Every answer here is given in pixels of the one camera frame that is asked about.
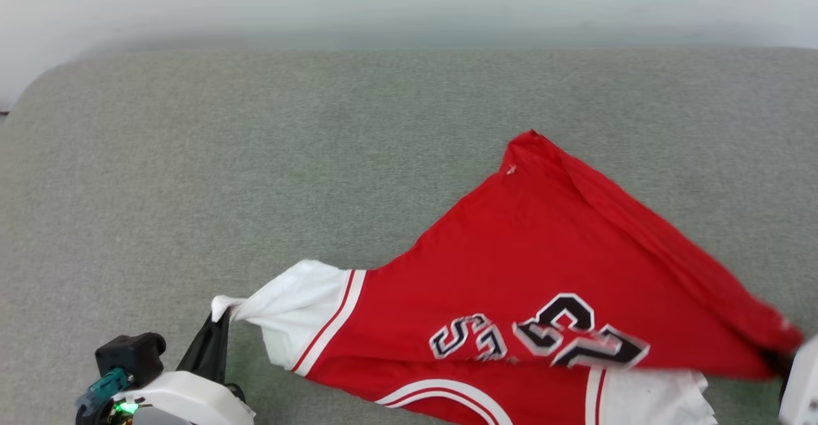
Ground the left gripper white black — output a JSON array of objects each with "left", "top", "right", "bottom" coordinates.
[{"left": 75, "top": 312, "right": 256, "bottom": 425}]

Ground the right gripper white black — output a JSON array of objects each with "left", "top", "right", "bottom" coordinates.
[{"left": 760, "top": 334, "right": 818, "bottom": 425}]

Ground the red and white basketball jersey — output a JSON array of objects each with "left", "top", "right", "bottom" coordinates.
[{"left": 211, "top": 130, "right": 805, "bottom": 425}]

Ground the grey fabric sofa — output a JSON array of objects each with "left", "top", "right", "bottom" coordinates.
[{"left": 0, "top": 47, "right": 818, "bottom": 425}]

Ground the teal connector of left camera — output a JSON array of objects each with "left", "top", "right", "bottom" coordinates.
[{"left": 75, "top": 368, "right": 132, "bottom": 413}]

